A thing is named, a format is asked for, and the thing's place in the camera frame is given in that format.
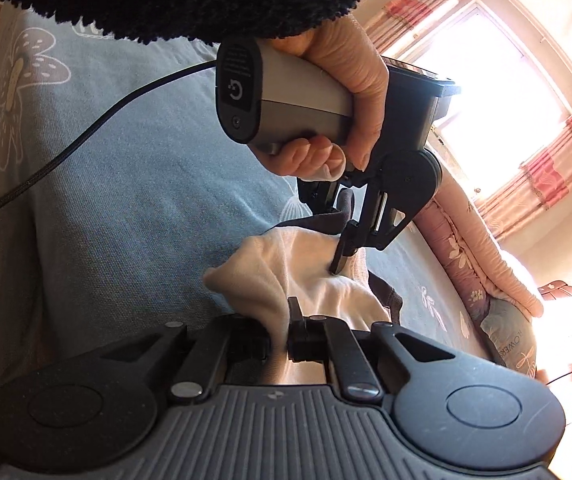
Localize grey-blue flower pillow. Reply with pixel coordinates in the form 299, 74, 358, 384
479, 298, 536, 378

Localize pink striped curtain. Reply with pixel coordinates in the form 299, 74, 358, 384
356, 0, 572, 238

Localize cream and black Bruins shirt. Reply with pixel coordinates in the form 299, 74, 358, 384
203, 188, 403, 385

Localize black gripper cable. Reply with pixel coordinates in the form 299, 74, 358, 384
0, 58, 219, 229

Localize blue floral bed sheet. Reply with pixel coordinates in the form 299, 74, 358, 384
0, 1, 498, 466

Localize person's left hand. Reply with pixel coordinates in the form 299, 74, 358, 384
253, 15, 389, 179

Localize pink floral folded quilt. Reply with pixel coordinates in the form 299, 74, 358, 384
414, 169, 544, 323

